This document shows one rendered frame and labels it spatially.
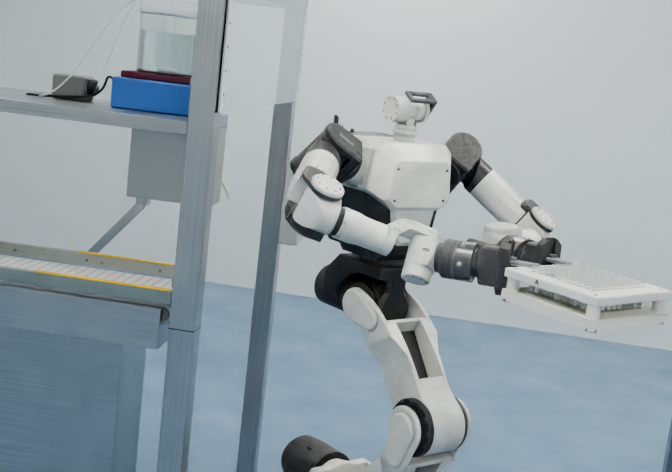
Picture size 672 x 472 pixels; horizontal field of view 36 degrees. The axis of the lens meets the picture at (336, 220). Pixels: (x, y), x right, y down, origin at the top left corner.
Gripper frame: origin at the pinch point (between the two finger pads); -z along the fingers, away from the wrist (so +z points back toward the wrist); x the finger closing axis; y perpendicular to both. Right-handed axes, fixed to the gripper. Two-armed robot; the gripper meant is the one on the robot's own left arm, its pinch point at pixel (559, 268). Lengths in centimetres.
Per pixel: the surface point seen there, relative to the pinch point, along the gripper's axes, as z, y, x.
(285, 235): 118, 8, 15
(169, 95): 61, 71, -29
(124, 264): 86, 71, 17
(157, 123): 49, 78, -23
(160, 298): 54, 73, 18
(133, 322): 57, 77, 25
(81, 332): 65, 87, 29
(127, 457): 73, 71, 65
